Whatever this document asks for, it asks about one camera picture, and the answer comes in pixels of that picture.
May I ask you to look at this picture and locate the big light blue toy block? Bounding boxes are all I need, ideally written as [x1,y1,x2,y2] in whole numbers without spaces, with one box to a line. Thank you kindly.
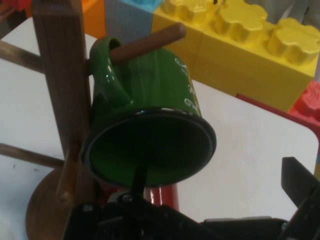
[129,0,164,12]

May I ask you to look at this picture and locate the low red toy block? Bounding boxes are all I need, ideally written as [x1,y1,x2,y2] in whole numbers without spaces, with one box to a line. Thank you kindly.
[235,79,320,140]

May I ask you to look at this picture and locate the red mug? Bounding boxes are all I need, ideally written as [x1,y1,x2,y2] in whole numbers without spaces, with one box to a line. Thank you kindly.
[143,183,180,212]

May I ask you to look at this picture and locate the big yellow toy block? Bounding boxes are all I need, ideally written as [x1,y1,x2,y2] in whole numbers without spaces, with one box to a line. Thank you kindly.
[151,0,320,113]

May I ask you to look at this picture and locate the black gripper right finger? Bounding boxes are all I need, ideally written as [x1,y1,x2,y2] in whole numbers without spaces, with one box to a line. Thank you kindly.
[279,156,320,240]

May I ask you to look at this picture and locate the big grey toy block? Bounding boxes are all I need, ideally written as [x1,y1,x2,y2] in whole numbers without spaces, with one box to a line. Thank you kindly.
[104,0,161,51]

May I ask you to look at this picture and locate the big orange toy block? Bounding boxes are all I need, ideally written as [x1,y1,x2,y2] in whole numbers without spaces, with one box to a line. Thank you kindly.
[81,0,107,38]

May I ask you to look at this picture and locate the green enamel mug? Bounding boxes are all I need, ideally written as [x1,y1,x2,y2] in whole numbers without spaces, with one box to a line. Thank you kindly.
[81,35,217,189]

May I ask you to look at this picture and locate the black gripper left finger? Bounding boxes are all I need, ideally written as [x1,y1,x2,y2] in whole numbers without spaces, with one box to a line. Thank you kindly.
[62,166,219,240]

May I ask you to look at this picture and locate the brown wooden mug tree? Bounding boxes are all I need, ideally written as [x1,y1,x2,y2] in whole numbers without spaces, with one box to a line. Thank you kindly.
[0,0,187,240]

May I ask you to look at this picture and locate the big red toy block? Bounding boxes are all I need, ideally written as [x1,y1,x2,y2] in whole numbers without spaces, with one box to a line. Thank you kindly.
[0,0,20,10]

